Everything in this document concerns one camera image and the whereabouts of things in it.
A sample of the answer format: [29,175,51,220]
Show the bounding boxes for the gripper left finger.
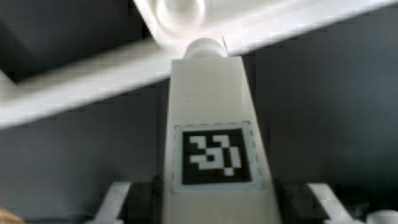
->
[86,181,157,224]

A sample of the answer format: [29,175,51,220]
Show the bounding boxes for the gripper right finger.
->
[278,181,363,224]

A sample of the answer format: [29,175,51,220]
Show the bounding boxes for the white desk leg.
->
[163,38,283,224]

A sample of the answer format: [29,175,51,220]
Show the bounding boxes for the white desk tabletop tray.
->
[134,0,398,54]

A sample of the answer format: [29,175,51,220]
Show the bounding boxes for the white L-shaped fence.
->
[0,40,180,130]

